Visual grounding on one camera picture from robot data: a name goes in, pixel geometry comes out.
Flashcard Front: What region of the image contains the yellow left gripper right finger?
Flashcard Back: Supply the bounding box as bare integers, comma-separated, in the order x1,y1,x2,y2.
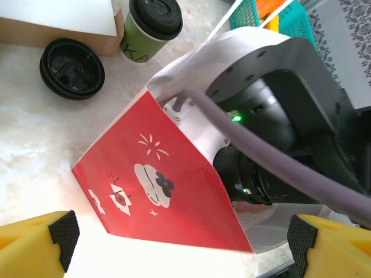
286,214,371,278

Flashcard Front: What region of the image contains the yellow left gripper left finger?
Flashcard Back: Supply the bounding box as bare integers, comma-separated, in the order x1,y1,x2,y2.
0,210,81,278

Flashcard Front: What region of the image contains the red white paper gift bag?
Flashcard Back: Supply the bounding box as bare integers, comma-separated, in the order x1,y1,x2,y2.
71,0,331,255

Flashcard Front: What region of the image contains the green paper cup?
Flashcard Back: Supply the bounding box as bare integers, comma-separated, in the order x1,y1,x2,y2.
120,13,172,65

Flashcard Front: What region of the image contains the black coffee cup lid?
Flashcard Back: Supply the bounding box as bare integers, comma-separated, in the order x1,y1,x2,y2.
39,38,106,101
129,0,183,41

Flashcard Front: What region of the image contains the teal plastic basket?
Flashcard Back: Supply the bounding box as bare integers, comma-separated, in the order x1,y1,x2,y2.
228,0,319,53

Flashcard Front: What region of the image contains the orange toy fruit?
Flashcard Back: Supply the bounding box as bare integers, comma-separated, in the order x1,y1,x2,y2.
256,0,290,14

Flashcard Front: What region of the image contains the white board on wood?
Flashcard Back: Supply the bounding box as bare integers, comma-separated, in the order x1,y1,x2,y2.
0,0,124,57

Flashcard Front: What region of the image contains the white napkin stack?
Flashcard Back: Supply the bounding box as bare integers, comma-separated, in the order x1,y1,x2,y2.
0,0,118,37

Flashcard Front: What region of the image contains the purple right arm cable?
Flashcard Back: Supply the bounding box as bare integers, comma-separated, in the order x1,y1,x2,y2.
173,88,371,229

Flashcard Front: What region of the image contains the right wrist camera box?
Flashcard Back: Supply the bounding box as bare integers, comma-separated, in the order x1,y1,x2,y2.
162,97,231,166

